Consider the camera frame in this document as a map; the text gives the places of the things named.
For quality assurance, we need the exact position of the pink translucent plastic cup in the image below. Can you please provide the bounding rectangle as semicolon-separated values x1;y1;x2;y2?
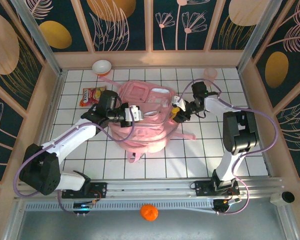
203;67;218;81

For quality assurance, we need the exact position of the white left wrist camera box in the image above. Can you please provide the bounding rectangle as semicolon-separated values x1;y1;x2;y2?
124;104;144;123

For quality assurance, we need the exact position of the pink school backpack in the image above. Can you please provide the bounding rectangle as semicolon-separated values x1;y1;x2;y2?
98;74;197;165

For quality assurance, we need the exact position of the orange ball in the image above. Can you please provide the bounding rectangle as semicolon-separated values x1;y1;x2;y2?
139;203;159;223

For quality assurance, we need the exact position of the orange fruit candy bag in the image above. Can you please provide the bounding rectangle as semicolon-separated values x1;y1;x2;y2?
79;86;108;107

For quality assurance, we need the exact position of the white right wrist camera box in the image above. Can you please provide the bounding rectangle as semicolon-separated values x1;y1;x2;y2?
171;95;189;111

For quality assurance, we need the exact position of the grey box with black cylinder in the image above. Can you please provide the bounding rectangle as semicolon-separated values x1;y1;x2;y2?
269;191;296;206

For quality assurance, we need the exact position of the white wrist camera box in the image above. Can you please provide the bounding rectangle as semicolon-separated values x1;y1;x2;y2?
124;104;144;123
171;95;189;111

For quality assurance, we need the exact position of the aluminium corner post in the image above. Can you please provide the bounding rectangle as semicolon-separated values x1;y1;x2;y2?
236;0;283;72
9;0;64;76

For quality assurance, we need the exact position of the small circuit board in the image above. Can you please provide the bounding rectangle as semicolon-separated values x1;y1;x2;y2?
73;199;96;216
213;197;242;215

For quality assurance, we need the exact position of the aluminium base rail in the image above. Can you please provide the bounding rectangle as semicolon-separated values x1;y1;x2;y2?
14;177;285;201

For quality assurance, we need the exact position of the orange white bowl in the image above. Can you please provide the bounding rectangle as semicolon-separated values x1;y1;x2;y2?
91;59;113;77

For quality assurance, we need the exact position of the slotted grey cable duct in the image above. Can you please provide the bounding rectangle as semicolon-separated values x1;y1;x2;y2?
24;201;216;213

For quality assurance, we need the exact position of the aluminium table edge rail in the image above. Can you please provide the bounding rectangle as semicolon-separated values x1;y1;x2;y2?
27;69;66;182
236;66;277;177

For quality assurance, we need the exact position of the dark floral wall panel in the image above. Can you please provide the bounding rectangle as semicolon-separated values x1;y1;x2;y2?
78;0;147;53
274;93;300;178
0;88;26;182
209;0;275;52
24;0;90;53
0;0;45;111
152;0;223;52
251;0;300;108

